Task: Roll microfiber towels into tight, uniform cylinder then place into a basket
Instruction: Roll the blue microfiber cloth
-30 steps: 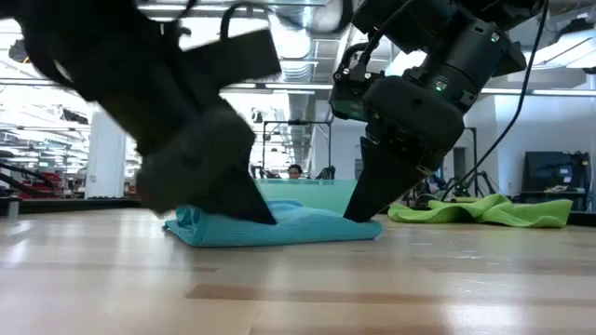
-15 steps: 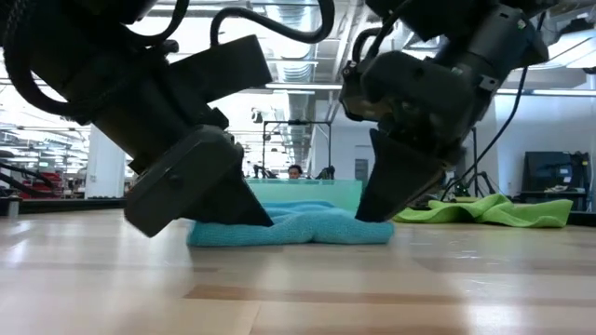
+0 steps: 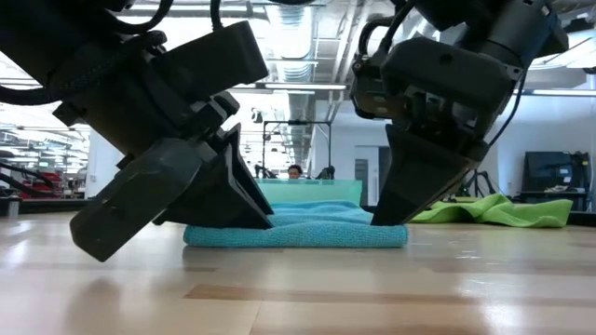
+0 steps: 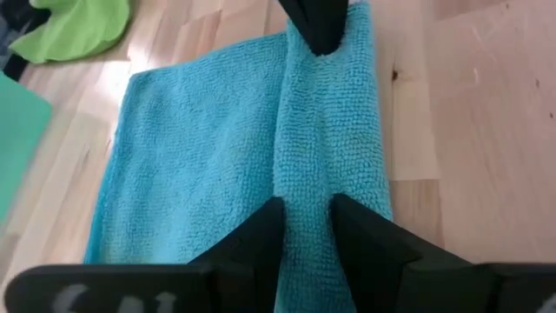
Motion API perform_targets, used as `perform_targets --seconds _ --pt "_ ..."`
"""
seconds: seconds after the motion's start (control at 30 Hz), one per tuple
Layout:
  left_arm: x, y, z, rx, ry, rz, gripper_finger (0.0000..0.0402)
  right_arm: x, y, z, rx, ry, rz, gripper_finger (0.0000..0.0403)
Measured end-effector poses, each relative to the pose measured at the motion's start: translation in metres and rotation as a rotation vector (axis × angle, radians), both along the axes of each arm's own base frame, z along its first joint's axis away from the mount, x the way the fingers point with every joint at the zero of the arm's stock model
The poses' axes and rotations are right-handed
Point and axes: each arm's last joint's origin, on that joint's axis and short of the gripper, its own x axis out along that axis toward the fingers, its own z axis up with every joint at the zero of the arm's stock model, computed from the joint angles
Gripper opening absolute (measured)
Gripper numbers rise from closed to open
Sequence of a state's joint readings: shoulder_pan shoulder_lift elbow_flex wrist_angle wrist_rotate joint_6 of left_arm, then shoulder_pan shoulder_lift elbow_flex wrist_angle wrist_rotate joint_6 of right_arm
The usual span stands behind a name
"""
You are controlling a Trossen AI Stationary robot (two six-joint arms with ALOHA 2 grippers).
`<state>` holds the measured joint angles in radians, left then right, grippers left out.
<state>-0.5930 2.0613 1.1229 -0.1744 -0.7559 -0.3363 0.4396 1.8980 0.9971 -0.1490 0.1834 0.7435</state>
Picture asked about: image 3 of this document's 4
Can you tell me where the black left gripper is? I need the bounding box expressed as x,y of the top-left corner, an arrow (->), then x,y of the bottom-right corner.
52,69 -> 277,263

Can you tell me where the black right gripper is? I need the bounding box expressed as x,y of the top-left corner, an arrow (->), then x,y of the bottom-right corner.
370,35 -> 526,227

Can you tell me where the green microfiber towel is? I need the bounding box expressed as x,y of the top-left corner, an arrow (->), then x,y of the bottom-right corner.
410,193 -> 574,229

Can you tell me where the blue microfiber towel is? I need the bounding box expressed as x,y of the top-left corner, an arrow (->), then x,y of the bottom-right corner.
183,199 -> 410,249

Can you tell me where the teal translucent plastic basket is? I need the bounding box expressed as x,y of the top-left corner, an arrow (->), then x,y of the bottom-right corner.
254,179 -> 364,207

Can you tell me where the black tripod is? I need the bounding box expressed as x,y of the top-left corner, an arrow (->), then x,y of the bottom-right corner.
458,167 -> 495,196

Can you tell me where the white building pillar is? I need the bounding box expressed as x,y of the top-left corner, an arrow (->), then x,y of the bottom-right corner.
85,132 -> 126,199

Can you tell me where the black office desk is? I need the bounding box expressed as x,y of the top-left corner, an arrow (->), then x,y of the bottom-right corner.
516,188 -> 591,213

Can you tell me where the black background monitor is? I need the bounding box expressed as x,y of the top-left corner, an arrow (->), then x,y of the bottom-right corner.
523,151 -> 578,193

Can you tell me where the red storage shelf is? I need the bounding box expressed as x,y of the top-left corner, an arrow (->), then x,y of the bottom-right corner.
17,169 -> 65,200

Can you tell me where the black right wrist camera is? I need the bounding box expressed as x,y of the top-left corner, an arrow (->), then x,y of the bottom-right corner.
349,58 -> 406,120

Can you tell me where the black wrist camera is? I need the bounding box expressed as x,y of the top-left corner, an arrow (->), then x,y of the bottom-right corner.
151,20 -> 270,103
349,58 -> 406,120

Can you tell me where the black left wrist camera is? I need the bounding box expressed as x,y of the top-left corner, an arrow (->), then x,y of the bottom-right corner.
151,20 -> 270,103

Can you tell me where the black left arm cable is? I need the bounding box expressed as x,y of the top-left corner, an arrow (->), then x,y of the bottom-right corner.
0,30 -> 169,107

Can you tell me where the black aluminium table frame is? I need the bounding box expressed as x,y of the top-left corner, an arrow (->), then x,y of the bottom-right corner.
0,197 -> 596,228

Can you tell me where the silver ceiling duct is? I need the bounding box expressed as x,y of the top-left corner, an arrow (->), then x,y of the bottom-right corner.
264,0 -> 320,85

